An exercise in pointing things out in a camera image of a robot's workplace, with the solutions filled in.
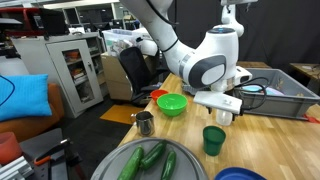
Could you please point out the clear lidded storage box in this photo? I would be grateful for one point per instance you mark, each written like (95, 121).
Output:
(116, 40)

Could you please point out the orange sofa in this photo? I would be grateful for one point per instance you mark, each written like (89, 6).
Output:
(30, 126)

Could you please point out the red plastic bowl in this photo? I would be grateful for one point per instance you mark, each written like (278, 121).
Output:
(157, 94)

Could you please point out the black office chair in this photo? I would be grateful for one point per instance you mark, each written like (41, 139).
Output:
(135, 70)

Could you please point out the dark green plastic cup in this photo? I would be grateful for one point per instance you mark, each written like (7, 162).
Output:
(214, 141)

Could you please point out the medium green cucumber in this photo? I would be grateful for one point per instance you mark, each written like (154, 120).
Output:
(152, 155)

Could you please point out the grey plastic crate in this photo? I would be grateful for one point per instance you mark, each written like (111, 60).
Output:
(286, 105)

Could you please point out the steel milk pitcher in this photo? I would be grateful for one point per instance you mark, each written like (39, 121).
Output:
(145, 124)

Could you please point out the red tape piece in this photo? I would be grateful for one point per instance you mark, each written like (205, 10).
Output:
(311, 119)

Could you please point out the wooden side table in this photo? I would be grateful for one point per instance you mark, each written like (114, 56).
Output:
(306, 70)

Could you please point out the green plastic bowl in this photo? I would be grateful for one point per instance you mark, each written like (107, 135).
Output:
(172, 106)

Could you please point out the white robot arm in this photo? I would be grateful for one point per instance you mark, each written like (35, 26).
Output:
(206, 63)

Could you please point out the silver aluminium profile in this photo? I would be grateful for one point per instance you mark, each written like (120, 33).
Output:
(15, 168)

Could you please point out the white plastic cup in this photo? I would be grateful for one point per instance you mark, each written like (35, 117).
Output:
(224, 118)

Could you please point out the lavender plate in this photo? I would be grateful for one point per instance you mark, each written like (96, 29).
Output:
(275, 90)

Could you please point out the orange floor mat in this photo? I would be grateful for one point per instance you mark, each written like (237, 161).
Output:
(120, 114)

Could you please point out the small green cucumber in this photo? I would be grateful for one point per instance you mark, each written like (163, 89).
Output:
(169, 165)

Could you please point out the blue bowl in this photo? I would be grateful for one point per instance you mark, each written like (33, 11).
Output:
(238, 175)

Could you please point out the beige cardboard box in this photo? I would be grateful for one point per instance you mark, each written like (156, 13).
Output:
(113, 76)

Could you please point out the red round container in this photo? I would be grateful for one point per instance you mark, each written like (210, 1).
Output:
(9, 148)

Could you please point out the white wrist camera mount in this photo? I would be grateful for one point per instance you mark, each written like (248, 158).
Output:
(218, 101)

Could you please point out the large green cucumber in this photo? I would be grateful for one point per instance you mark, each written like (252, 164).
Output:
(131, 165)

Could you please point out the grey metal cabinet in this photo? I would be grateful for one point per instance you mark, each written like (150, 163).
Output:
(60, 73)

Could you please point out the blue cushion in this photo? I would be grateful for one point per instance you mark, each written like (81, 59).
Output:
(25, 96)

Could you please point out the grey round tray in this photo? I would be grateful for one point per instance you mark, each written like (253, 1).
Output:
(186, 166)

